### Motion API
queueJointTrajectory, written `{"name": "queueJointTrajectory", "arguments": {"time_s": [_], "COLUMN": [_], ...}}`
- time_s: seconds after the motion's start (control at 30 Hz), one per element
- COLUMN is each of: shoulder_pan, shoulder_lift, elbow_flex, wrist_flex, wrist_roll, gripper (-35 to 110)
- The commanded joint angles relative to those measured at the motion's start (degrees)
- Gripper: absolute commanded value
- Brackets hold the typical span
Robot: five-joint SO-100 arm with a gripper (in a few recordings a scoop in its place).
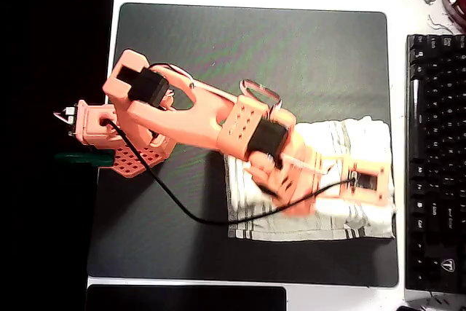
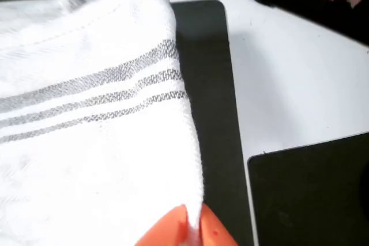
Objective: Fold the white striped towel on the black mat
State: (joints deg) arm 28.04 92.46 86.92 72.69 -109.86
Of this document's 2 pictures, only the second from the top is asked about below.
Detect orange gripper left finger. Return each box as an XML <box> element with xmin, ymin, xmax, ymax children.
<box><xmin>134</xmin><ymin>204</ymin><xmax>193</xmax><ymax>246</ymax></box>

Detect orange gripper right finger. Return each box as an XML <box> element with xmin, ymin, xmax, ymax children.
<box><xmin>198</xmin><ymin>202</ymin><xmax>240</xmax><ymax>246</ymax></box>

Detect white striped towel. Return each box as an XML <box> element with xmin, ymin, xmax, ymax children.
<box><xmin>0</xmin><ymin>0</ymin><xmax>206</xmax><ymax>246</ymax></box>

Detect black flat rectangular pad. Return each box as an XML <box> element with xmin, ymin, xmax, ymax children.
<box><xmin>247</xmin><ymin>131</ymin><xmax>369</xmax><ymax>246</ymax></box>

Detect large black desk mat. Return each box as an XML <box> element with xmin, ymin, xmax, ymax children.
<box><xmin>0</xmin><ymin>0</ymin><xmax>256</xmax><ymax>246</ymax></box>

